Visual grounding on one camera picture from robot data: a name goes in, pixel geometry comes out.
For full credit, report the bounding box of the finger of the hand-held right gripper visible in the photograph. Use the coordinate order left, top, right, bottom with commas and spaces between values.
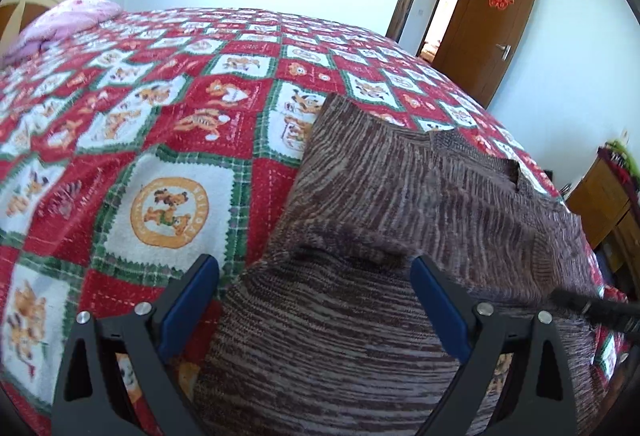
550, 289, 640, 342

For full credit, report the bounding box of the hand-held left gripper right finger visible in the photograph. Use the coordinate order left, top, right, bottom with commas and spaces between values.
409, 255, 581, 436

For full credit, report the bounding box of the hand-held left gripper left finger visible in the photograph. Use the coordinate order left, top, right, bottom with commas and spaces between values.
51, 253, 221, 436

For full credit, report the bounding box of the brown knit sweater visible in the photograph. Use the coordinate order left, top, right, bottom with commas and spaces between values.
192, 94, 608, 436

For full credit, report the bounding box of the wooden cabinet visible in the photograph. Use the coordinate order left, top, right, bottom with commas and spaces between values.
565, 156, 640, 287

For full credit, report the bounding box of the green and red decoration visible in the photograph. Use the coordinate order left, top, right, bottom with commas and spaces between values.
597, 139, 640, 197

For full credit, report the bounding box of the red printed bear blanket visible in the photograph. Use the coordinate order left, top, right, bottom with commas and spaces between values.
0, 6, 631, 436

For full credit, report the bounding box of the brown wooden door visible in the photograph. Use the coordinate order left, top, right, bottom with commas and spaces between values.
431, 0, 544, 109

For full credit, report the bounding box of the pink pillow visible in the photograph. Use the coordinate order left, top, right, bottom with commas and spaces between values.
2, 0, 123, 62

